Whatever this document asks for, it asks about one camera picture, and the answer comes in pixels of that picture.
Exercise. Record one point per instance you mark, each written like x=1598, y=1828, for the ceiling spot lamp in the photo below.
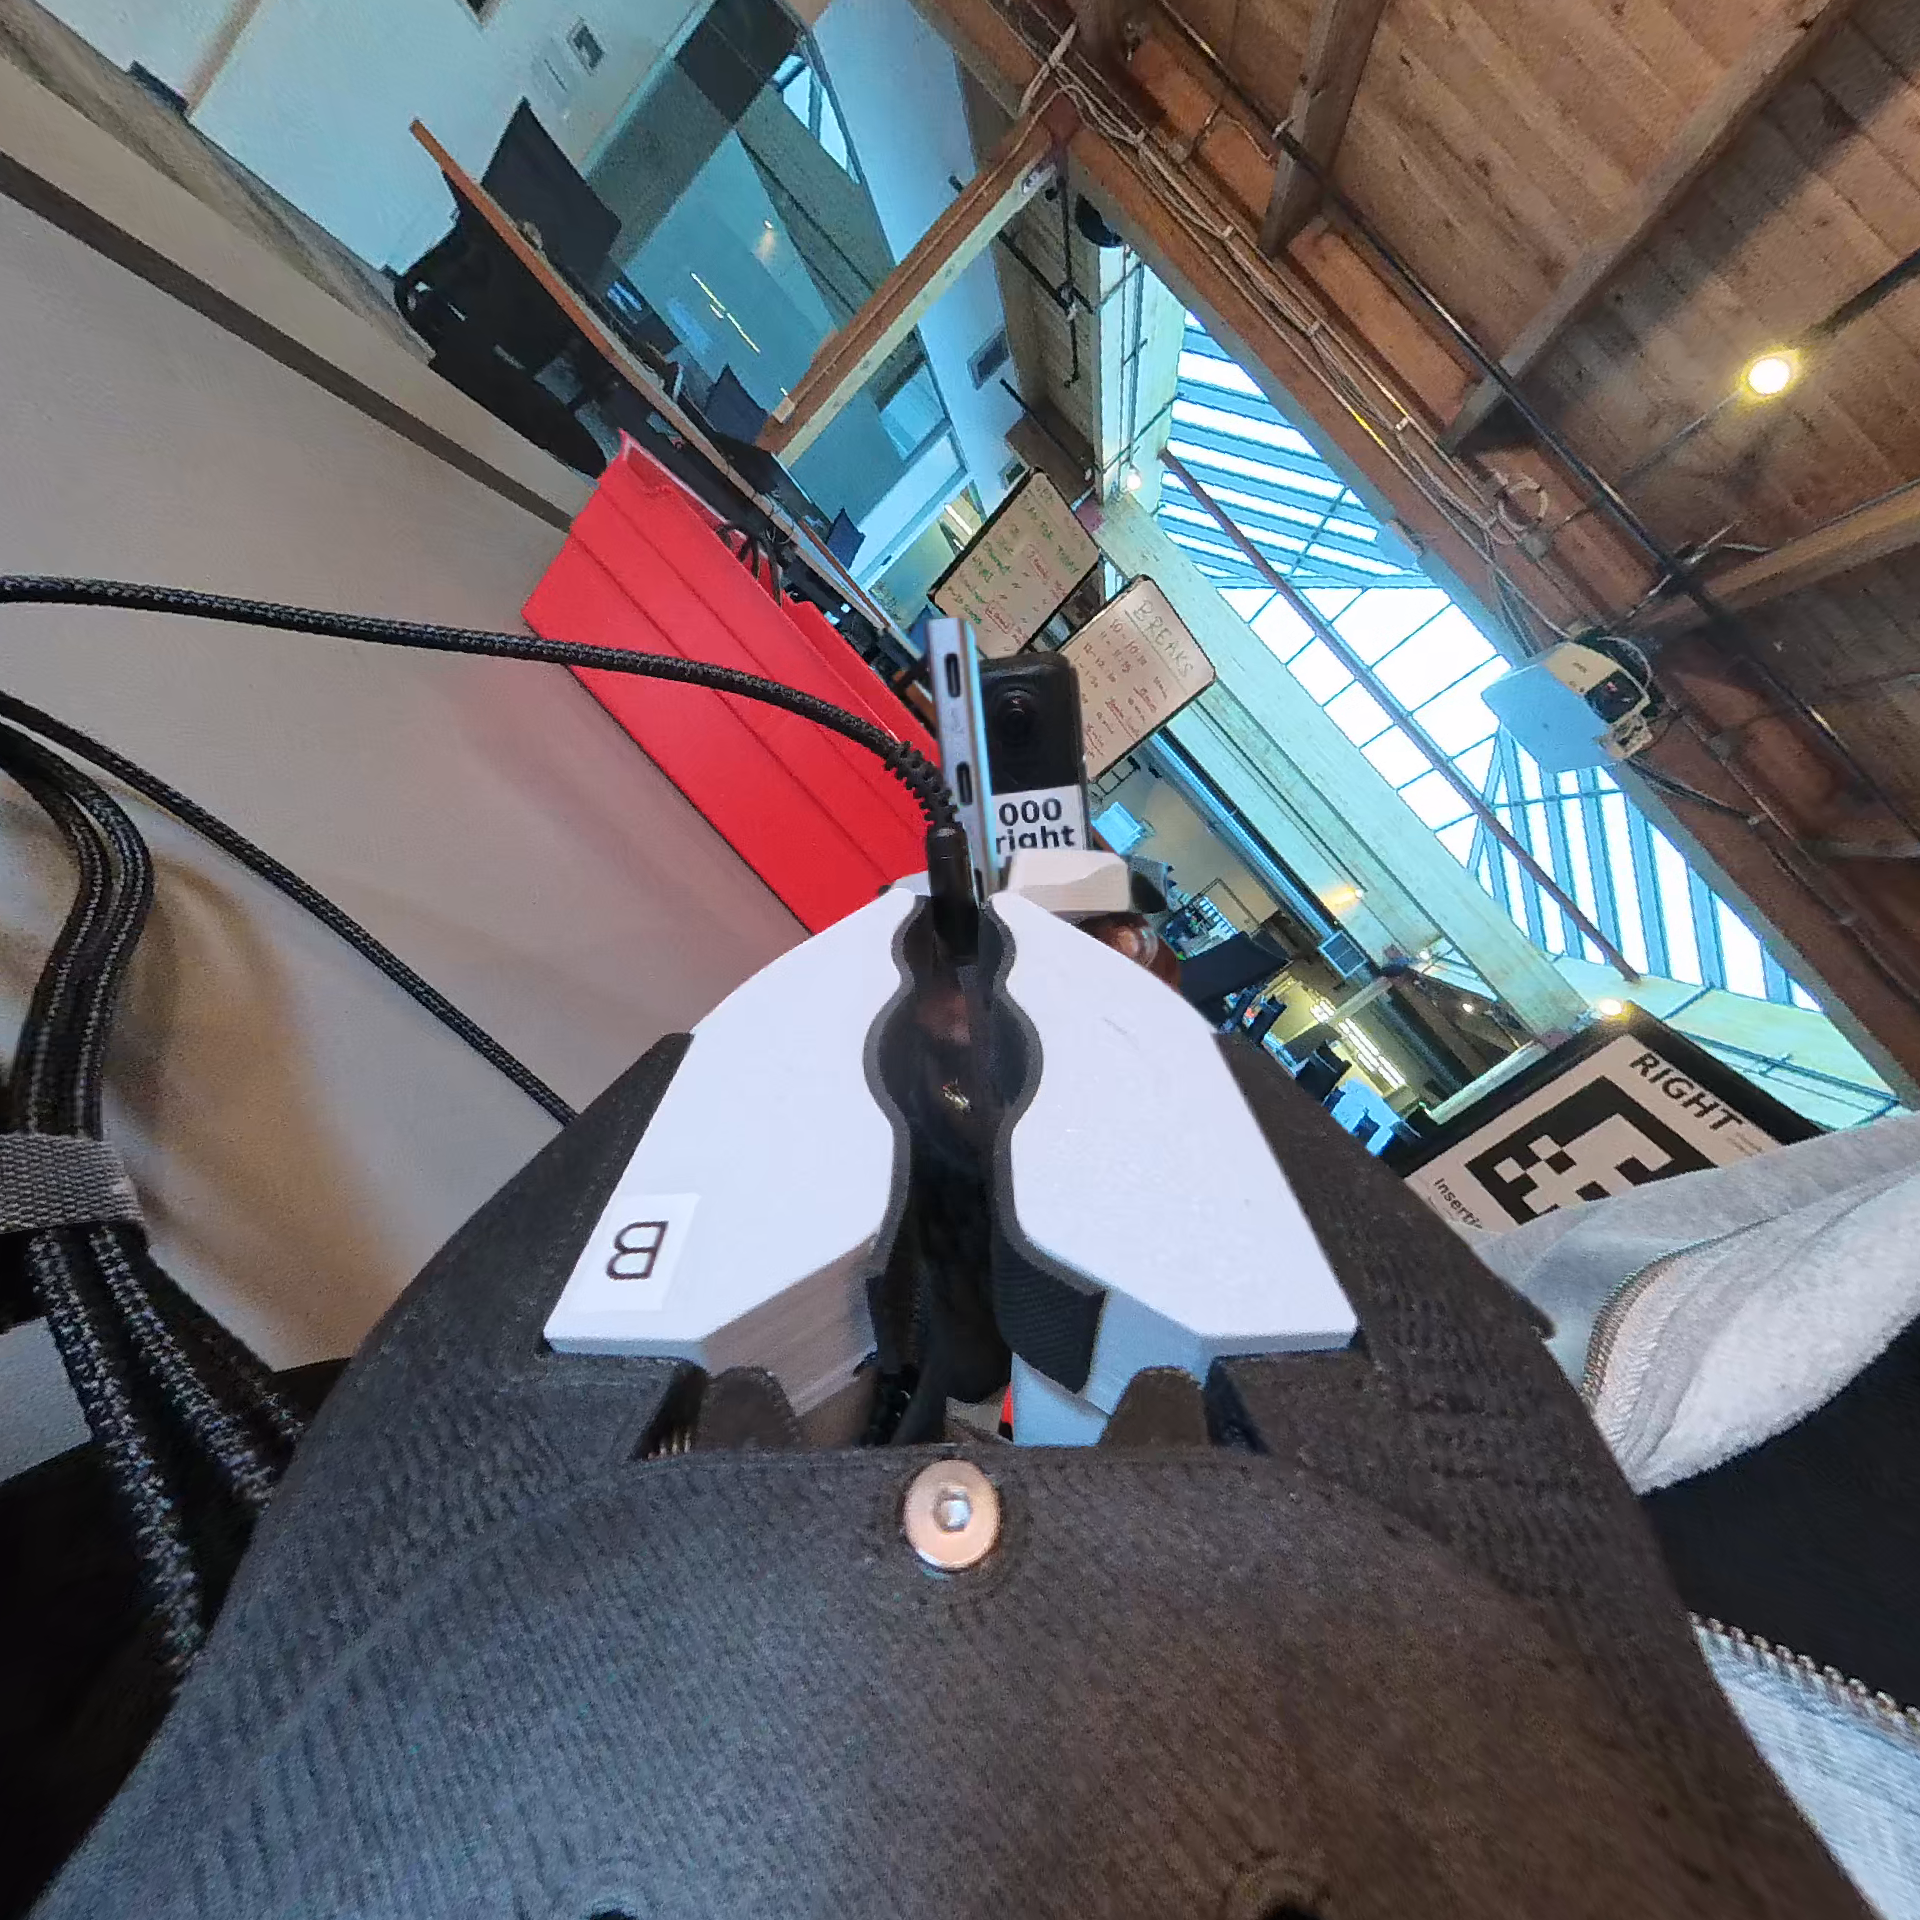
x=1770, y=373

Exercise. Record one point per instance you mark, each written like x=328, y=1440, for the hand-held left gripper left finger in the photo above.
x=750, y=1141

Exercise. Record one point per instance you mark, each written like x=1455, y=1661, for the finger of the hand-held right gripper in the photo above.
x=1096, y=884

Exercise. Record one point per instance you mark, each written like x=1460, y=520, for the person's right hand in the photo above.
x=1126, y=946

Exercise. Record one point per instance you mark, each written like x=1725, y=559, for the handwritten whiteboard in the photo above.
x=1020, y=564
x=1142, y=675

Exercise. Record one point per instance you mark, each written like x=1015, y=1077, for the red plastic bin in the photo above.
x=706, y=720

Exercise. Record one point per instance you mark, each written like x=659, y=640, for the dark monitor screen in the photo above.
x=547, y=196

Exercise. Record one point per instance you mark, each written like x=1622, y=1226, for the person's grey zip hoodie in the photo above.
x=1770, y=1276

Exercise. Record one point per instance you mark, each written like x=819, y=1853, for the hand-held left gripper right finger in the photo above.
x=1171, y=1171

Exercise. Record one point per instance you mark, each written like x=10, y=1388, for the person's black shirt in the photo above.
x=1800, y=1530

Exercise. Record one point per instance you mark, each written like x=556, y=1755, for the black white marker tag box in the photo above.
x=1590, y=1155

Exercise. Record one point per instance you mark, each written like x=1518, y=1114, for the black office chair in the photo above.
x=495, y=360

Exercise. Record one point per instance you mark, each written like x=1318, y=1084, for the grey usb hub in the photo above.
x=955, y=720

